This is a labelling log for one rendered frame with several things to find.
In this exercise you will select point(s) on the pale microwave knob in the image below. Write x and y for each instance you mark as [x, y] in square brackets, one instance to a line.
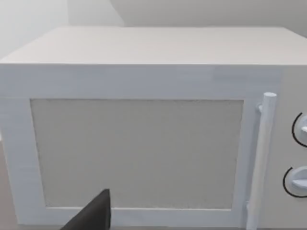
[297, 180]
[301, 129]

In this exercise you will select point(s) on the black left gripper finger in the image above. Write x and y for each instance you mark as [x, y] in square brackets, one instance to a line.
[96, 213]

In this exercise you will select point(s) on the pale microwave door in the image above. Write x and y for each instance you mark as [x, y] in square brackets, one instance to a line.
[134, 153]

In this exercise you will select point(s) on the pale microwave oven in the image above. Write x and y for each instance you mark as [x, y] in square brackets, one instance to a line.
[153, 48]

